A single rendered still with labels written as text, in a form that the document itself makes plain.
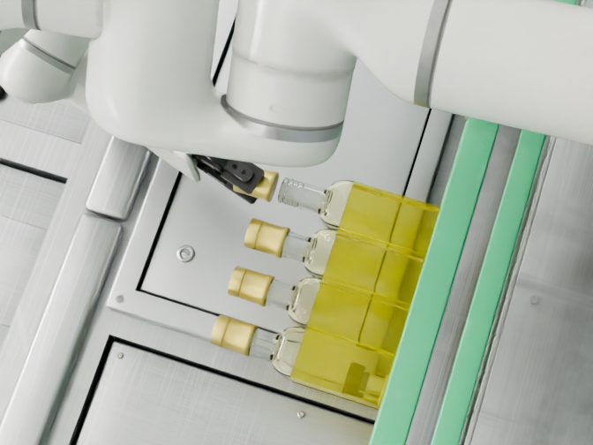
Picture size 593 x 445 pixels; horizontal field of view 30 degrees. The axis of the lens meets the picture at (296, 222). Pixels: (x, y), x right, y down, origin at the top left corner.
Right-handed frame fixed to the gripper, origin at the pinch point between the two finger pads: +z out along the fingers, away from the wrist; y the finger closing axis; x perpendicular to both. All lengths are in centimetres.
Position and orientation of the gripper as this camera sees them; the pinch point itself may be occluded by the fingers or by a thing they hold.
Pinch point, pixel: (244, 179)
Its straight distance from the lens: 126.0
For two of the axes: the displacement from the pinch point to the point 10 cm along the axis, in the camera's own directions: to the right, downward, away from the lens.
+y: -0.4, -2.4, -9.7
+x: 5.7, -8.1, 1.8
